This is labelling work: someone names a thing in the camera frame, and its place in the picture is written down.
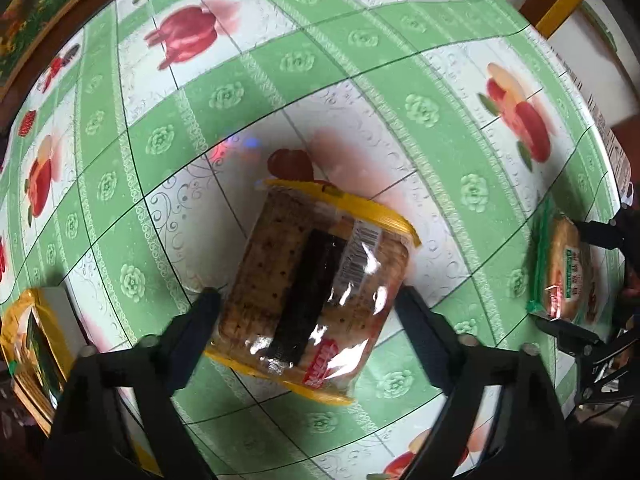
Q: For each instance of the yellow cardboard snack box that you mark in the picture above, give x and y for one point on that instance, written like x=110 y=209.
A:
x=40 y=341

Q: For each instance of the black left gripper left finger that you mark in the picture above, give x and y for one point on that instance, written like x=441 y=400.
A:
x=185 y=339

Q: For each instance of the yellow edged cracker pack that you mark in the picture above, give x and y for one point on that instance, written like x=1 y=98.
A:
x=313 y=291

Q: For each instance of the round biscuit pack green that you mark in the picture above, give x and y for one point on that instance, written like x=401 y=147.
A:
x=562 y=284

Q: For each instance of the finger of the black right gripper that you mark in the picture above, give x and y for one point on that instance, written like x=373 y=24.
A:
x=604 y=235
x=571 y=339

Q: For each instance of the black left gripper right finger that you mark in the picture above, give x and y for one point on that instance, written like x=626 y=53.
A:
x=432 y=338

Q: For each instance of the green fruit pattern tablecloth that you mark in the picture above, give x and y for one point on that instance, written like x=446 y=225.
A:
x=134 y=175

